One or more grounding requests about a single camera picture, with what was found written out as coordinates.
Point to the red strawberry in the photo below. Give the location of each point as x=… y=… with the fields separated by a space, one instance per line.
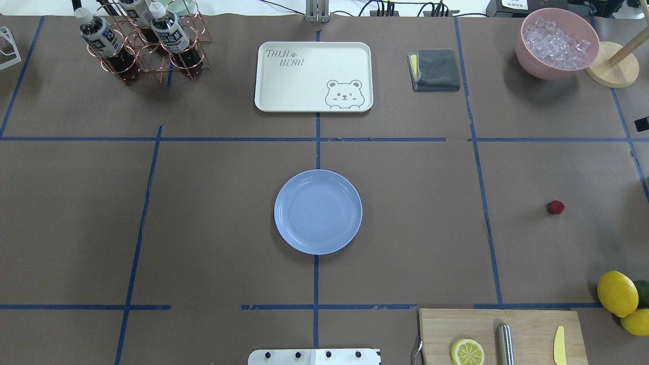
x=555 y=207

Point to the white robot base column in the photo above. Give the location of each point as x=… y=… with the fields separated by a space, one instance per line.
x=316 y=356

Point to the blue round plate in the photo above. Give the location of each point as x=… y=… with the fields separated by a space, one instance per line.
x=318 y=212

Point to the cream bear tray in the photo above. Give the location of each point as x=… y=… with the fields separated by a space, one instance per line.
x=314 y=77

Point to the grey folded cloth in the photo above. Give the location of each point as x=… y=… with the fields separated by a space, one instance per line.
x=434 y=70

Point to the dark tea bottle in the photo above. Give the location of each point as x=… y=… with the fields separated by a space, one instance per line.
x=107 y=45
x=171 y=32
x=138 y=12

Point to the half lemon slice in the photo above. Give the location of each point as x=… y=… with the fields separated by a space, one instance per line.
x=467 y=351

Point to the green bowl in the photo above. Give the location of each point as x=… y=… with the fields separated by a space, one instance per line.
x=181 y=7

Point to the pink bowl of ice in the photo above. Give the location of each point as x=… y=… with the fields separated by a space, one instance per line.
x=554 y=44

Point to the yellow plastic knife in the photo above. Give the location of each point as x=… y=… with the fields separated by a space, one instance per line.
x=559 y=349

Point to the wooden cup stand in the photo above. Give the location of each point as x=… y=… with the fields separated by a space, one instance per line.
x=615 y=66

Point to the yellow lemon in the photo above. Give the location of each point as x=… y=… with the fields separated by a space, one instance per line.
x=636 y=323
x=617 y=293

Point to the green lime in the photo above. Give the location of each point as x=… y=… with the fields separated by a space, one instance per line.
x=642 y=288

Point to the copper wire bottle rack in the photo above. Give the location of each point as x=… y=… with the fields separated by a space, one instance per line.
x=152 y=59

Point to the white wire cup rack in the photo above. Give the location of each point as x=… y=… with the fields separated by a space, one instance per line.
x=9 y=49

